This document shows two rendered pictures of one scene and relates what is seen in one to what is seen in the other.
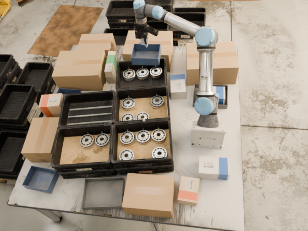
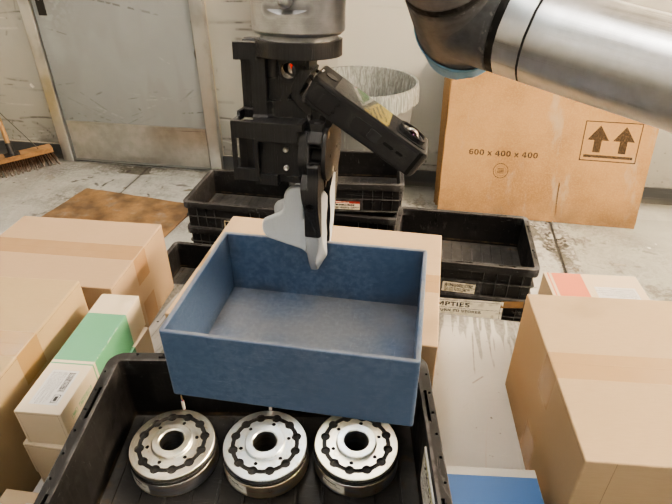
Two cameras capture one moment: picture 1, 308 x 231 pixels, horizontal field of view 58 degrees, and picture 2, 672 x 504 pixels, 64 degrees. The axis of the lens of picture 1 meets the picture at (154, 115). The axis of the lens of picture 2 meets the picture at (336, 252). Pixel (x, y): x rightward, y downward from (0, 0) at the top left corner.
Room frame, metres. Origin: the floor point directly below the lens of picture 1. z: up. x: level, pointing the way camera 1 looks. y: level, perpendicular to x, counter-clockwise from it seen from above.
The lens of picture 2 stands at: (1.16, -0.01, 1.41)
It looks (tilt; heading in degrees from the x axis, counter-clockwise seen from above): 33 degrees down; 354
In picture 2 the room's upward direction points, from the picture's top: straight up
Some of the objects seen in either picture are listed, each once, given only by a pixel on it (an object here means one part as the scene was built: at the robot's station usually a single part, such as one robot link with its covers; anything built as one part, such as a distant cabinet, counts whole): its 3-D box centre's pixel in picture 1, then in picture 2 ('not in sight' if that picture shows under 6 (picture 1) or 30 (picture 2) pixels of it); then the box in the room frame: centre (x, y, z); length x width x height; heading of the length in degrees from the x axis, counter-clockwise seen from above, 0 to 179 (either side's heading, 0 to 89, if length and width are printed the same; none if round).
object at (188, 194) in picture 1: (188, 190); not in sight; (0.59, -0.14, 0.74); 0.16 x 0.12 x 0.07; 160
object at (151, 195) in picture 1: (149, 195); not in sight; (0.60, 0.12, 0.78); 0.30 x 0.22 x 0.16; 75
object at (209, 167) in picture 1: (213, 167); not in sight; (0.72, -0.33, 0.75); 0.20 x 0.12 x 0.09; 75
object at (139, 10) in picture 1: (140, 8); not in sight; (1.63, -0.04, 1.42); 0.09 x 0.08 x 0.11; 57
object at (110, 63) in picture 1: (110, 63); (89, 361); (1.76, 0.28, 0.85); 0.24 x 0.06 x 0.06; 168
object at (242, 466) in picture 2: (142, 72); (265, 444); (1.58, 0.03, 0.86); 0.10 x 0.10 x 0.01
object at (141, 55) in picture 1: (146, 54); (307, 317); (1.53, -0.03, 1.10); 0.20 x 0.15 x 0.07; 74
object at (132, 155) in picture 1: (126, 156); not in sight; (0.86, 0.23, 0.86); 0.10 x 0.10 x 0.01
